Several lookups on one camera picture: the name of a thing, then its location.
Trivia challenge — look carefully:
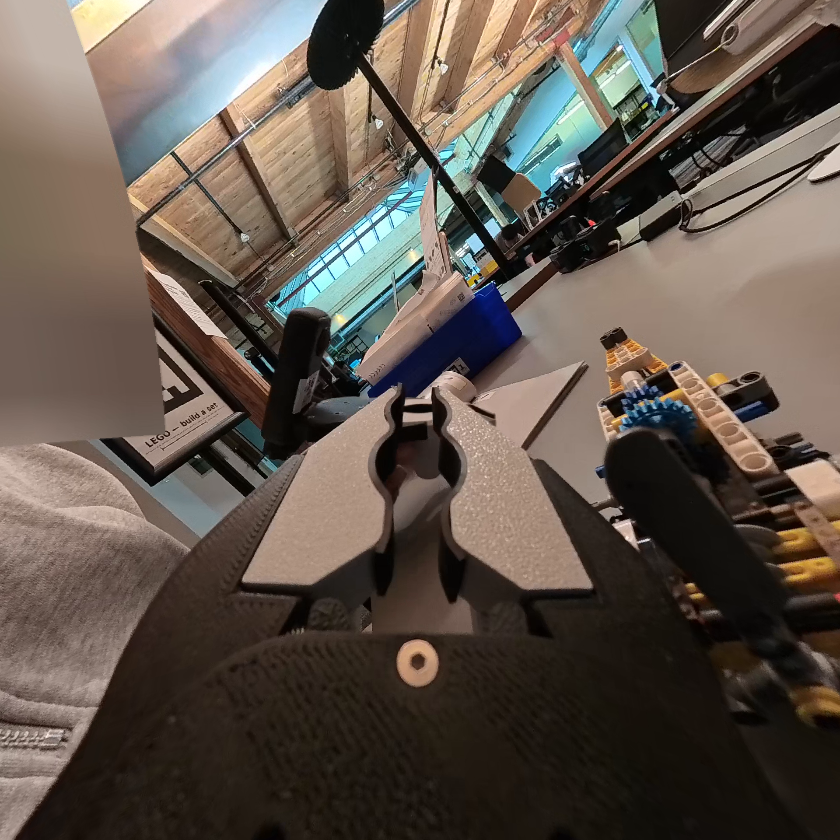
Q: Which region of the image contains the black framed paper sign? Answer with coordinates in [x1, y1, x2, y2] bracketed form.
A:
[101, 325, 249, 488]

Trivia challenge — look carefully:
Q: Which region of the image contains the dark grey power adapter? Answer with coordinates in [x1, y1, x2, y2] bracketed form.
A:
[638, 192, 685, 242]

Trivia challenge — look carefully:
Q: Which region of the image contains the yellow white lego plane model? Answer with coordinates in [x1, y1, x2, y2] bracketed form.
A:
[594, 327, 840, 731]

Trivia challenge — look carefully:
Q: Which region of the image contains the blue plastic bin with tag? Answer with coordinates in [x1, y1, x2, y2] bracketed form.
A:
[366, 281, 524, 399]

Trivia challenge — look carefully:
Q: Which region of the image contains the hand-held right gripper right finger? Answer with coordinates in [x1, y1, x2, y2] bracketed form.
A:
[432, 387, 596, 606]

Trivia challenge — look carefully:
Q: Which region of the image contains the printed paper sheet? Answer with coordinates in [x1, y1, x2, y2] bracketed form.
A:
[146, 268, 228, 340]

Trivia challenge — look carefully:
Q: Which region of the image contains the wooden board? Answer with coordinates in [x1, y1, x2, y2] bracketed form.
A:
[141, 266, 271, 411]

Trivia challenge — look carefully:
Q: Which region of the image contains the lego instruction booklet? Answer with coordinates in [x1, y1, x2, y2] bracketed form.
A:
[420, 361, 589, 452]

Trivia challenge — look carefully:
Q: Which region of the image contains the black round-top pole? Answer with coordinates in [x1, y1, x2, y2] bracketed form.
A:
[305, 0, 519, 282]

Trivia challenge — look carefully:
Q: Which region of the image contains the black charger dock green light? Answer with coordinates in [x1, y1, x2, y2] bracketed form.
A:
[577, 217, 622, 260]

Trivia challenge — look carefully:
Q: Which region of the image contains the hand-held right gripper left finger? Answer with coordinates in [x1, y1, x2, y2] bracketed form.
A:
[240, 385, 406, 603]

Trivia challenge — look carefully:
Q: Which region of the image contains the black cable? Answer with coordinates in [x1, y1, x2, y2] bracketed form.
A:
[678, 150, 836, 235]

